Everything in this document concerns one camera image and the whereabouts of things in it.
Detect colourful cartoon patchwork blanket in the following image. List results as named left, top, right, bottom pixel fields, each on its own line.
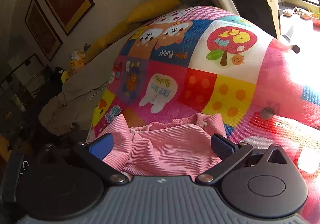
left=88, top=6, right=319, bottom=223

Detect pink ribbed garment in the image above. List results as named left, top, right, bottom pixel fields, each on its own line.
left=102, top=113, right=226, bottom=179

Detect yellow pillow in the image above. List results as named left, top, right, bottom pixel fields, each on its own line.
left=126, top=0, right=182, bottom=24
left=84, top=20, right=142, bottom=64

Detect yellow plush toys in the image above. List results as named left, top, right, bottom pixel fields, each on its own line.
left=61, top=43, right=91, bottom=84

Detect beige bed sheet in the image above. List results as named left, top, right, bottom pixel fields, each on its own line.
left=39, top=32, right=133, bottom=136

